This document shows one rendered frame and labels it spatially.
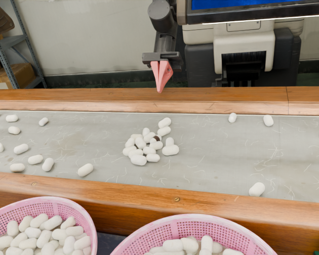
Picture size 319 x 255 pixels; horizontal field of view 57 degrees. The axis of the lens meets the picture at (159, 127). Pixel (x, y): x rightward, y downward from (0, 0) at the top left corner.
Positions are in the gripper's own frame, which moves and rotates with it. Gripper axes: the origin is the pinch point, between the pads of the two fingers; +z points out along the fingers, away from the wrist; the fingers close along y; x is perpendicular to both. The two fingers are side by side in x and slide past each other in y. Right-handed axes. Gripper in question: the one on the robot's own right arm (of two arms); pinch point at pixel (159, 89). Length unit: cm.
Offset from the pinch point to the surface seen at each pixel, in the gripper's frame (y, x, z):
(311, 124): 36.9, 3.5, 7.2
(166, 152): 5.8, -7.1, 17.9
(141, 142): -0.9, -6.1, 15.9
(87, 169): -10.1, -12.1, 23.7
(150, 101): -4.4, 6.2, 1.3
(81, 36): -130, 143, -112
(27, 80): -183, 148, -70
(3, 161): -35.4, -9.2, 23.2
